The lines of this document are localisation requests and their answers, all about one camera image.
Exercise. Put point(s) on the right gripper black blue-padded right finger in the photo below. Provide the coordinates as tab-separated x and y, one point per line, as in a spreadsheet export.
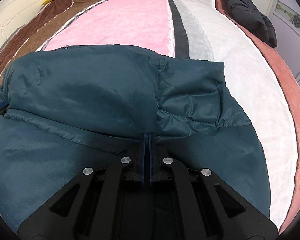
189	204

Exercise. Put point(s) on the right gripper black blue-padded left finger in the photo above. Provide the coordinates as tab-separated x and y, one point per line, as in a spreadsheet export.
88	205

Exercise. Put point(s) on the teal quilted puffer jacket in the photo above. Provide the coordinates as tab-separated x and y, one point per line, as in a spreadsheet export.
80	106

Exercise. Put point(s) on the striped pink brown bedspread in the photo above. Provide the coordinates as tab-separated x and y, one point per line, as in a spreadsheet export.
255	75

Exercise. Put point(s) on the lilac wardrobe doors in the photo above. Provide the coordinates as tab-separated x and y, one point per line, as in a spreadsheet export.
285	17

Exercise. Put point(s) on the black folded jacket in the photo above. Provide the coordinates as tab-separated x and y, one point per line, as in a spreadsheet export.
247	15

